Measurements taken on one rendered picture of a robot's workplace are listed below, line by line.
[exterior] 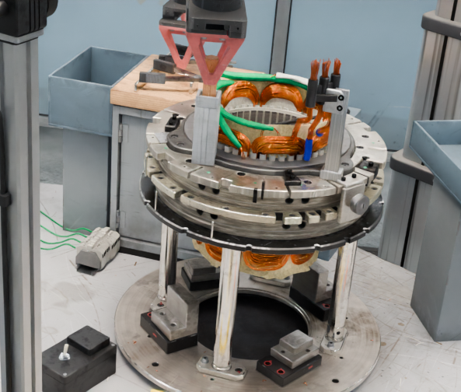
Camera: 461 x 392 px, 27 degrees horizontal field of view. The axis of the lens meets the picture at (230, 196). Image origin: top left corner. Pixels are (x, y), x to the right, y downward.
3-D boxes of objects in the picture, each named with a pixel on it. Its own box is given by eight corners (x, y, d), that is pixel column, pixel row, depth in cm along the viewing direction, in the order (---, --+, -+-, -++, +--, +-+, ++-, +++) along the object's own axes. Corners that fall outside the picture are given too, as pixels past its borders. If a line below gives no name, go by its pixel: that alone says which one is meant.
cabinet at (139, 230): (107, 250, 162) (111, 103, 150) (145, 203, 178) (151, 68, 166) (220, 274, 158) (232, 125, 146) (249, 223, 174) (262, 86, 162)
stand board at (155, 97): (110, 103, 150) (110, 89, 149) (151, 67, 167) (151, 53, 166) (234, 126, 146) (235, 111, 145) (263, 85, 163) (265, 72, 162)
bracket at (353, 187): (329, 218, 120) (334, 180, 118) (350, 211, 123) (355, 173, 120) (340, 224, 119) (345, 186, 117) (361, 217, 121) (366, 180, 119)
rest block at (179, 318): (177, 313, 140) (179, 281, 137) (197, 333, 136) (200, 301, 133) (150, 320, 137) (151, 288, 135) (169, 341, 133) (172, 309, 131)
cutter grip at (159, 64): (152, 68, 155) (152, 59, 154) (155, 67, 155) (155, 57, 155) (173, 75, 153) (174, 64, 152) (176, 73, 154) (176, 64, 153)
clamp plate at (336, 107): (342, 115, 115) (345, 92, 113) (322, 111, 115) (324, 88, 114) (343, 113, 115) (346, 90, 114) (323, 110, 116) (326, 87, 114)
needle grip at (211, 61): (201, 106, 117) (204, 60, 114) (201, 99, 119) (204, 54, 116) (214, 106, 117) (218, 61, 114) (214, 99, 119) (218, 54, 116)
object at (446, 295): (515, 368, 141) (560, 192, 128) (445, 372, 139) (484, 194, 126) (445, 278, 162) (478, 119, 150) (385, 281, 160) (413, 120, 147)
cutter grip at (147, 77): (138, 82, 149) (139, 72, 148) (139, 80, 149) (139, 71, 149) (165, 84, 149) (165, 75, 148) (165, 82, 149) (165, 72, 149)
